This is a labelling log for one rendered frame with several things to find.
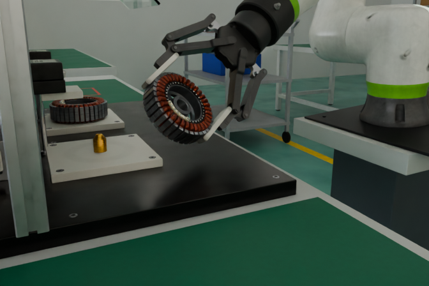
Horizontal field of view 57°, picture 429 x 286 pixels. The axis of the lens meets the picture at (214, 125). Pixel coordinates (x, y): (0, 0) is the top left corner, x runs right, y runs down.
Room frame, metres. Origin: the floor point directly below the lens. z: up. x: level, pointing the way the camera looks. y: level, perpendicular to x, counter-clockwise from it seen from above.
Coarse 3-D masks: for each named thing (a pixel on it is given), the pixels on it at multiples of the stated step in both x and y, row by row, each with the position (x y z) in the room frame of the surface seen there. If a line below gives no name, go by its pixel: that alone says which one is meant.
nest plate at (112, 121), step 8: (112, 112) 0.85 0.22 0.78; (48, 120) 0.77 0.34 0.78; (96, 120) 0.77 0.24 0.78; (104, 120) 0.77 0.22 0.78; (112, 120) 0.77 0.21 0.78; (120, 120) 0.77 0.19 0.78; (48, 128) 0.71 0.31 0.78; (56, 128) 0.71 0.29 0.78; (64, 128) 0.71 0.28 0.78; (72, 128) 0.72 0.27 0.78; (80, 128) 0.72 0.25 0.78; (88, 128) 0.73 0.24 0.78; (96, 128) 0.73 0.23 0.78; (104, 128) 0.74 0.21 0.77; (112, 128) 0.75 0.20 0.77; (48, 136) 0.70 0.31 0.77
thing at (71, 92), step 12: (36, 60) 0.56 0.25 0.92; (48, 60) 0.56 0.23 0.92; (36, 72) 0.51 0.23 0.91; (48, 72) 0.52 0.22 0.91; (60, 72) 0.52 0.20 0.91; (36, 84) 0.51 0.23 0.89; (48, 84) 0.52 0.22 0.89; (60, 84) 0.52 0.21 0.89; (48, 96) 0.52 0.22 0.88; (60, 96) 0.53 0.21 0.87; (72, 96) 0.53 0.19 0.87
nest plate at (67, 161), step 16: (48, 144) 0.61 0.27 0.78; (64, 144) 0.61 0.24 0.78; (80, 144) 0.61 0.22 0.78; (112, 144) 0.61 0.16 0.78; (128, 144) 0.61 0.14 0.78; (144, 144) 0.61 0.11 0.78; (48, 160) 0.53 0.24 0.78; (64, 160) 0.53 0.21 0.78; (80, 160) 0.53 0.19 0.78; (96, 160) 0.53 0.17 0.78; (112, 160) 0.53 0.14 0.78; (128, 160) 0.53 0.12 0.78; (144, 160) 0.53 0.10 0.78; (160, 160) 0.54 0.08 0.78; (64, 176) 0.48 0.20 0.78; (80, 176) 0.49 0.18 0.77; (96, 176) 0.50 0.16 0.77
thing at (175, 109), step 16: (160, 80) 0.57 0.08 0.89; (176, 80) 0.60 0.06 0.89; (144, 96) 0.56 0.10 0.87; (160, 96) 0.55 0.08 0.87; (176, 96) 0.59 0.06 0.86; (192, 96) 0.61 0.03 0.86; (160, 112) 0.53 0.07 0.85; (176, 112) 0.55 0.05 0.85; (192, 112) 0.61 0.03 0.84; (208, 112) 0.60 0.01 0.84; (160, 128) 0.54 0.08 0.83; (176, 128) 0.54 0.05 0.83; (192, 128) 0.54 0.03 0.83; (208, 128) 0.58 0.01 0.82
